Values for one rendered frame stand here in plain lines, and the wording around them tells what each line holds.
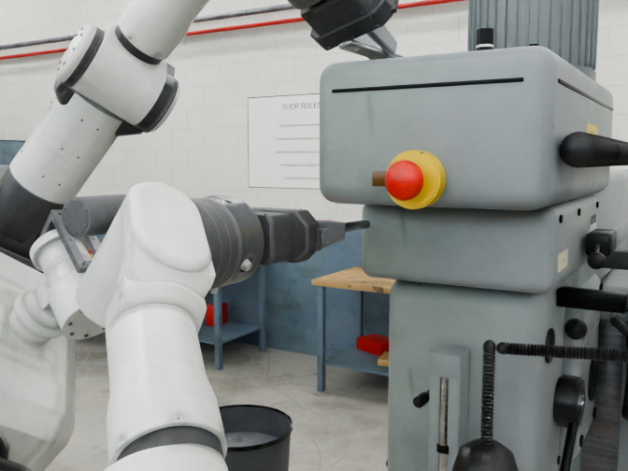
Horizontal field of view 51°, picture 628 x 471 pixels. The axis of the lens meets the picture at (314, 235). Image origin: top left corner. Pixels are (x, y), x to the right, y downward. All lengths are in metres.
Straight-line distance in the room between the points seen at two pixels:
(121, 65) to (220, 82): 5.73
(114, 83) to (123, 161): 6.60
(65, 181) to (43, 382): 0.27
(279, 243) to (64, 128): 0.34
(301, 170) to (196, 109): 1.35
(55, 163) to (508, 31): 0.67
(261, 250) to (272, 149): 5.51
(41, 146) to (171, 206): 0.38
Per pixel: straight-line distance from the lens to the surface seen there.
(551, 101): 0.68
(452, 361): 0.81
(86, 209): 0.58
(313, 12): 0.84
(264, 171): 6.19
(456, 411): 0.83
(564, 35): 1.08
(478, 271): 0.79
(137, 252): 0.49
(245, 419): 3.26
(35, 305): 0.77
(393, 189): 0.66
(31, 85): 8.61
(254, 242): 0.63
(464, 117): 0.68
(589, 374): 1.11
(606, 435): 1.33
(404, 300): 0.86
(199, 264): 0.50
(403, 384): 0.89
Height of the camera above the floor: 1.78
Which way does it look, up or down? 6 degrees down
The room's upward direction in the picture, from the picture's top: straight up
